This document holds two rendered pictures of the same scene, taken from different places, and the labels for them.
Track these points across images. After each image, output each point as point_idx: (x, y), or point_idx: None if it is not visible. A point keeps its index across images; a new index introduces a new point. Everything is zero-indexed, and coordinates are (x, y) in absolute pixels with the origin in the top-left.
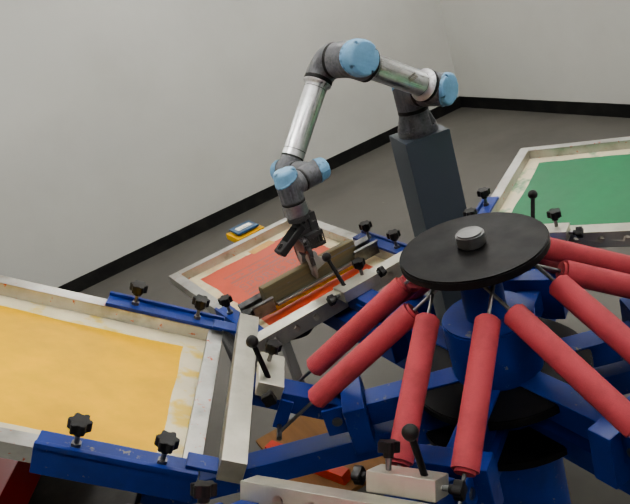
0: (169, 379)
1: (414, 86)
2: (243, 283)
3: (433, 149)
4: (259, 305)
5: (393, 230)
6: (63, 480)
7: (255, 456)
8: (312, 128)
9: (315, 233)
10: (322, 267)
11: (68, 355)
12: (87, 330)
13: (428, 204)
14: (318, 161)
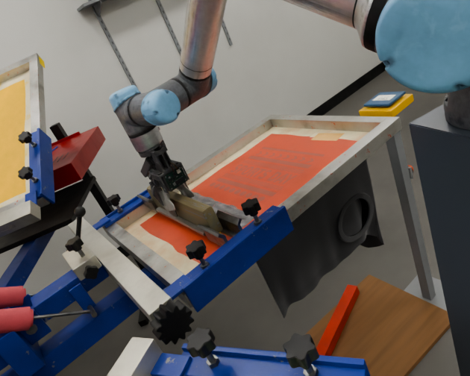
0: None
1: (308, 5)
2: (244, 164)
3: (468, 171)
4: (141, 198)
5: (197, 245)
6: (59, 205)
7: (2, 284)
8: (196, 37)
9: (155, 177)
10: (182, 212)
11: None
12: (19, 145)
13: (447, 257)
14: (147, 98)
